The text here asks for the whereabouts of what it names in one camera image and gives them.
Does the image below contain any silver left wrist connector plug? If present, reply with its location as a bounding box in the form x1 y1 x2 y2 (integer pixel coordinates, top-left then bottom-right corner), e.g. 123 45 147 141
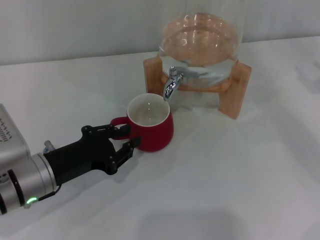
42 140 55 154

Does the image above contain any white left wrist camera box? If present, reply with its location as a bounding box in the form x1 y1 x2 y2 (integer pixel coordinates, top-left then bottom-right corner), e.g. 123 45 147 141
0 103 31 172

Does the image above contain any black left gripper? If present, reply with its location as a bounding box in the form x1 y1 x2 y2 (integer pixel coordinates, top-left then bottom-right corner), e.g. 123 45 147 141
43 123 142 188

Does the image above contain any chrome faucet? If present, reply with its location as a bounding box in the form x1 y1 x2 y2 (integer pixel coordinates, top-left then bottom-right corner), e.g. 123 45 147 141
163 66 185 102

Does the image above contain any red ceramic cup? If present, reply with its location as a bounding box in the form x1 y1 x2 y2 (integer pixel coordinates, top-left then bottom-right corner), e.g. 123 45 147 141
109 92 175 153

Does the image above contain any wooden dispenser stand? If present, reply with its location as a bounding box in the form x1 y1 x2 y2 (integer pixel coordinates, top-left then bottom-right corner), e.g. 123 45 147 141
143 56 252 120

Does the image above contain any glass water dispenser jar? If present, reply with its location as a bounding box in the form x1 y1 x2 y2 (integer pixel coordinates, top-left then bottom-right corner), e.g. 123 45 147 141
157 0 245 84

